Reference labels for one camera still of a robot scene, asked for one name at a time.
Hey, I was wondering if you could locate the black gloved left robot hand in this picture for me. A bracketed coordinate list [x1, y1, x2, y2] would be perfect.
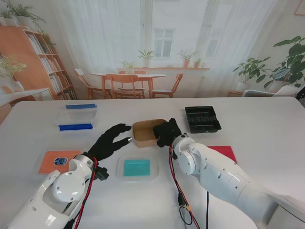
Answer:
[88, 123, 133, 163]

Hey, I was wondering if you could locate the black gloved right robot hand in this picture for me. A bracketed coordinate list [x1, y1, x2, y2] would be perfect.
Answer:
[152, 118, 183, 148]

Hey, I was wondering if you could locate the brown kraft paper container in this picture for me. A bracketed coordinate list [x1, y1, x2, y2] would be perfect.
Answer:
[132, 118, 167, 149]

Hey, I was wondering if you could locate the clear lid with teal label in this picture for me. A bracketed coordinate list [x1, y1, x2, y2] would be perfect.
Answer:
[116, 155, 160, 183]

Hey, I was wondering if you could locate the clear lid with red label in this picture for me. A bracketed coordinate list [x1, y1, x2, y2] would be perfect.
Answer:
[207, 146, 238, 165]

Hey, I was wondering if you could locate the clear container with blue clips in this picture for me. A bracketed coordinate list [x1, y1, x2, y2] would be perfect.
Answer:
[57, 103, 99, 132]

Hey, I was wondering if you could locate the black plastic tray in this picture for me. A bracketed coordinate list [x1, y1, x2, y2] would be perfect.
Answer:
[184, 106, 222, 134]

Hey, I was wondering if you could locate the clear lid with orange label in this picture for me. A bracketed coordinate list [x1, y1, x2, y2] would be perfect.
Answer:
[37, 149, 81, 175]

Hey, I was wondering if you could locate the printed room backdrop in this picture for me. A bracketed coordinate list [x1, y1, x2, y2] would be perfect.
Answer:
[0, 0, 305, 105]

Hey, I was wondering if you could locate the black stand clamp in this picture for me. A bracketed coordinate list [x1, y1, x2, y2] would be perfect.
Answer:
[296, 86, 305, 102]

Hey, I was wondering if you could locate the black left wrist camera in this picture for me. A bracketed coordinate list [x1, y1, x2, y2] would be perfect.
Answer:
[94, 167, 110, 181]

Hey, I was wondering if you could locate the red black left arm cable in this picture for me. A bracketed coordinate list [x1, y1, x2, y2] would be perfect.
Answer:
[64, 156, 100, 229]

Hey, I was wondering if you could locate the red black arm cable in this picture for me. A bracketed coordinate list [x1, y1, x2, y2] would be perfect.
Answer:
[64, 156, 100, 229]
[168, 143, 215, 229]

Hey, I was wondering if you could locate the red black right arm cable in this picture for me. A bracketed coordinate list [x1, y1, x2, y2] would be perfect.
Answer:
[168, 143, 215, 229]

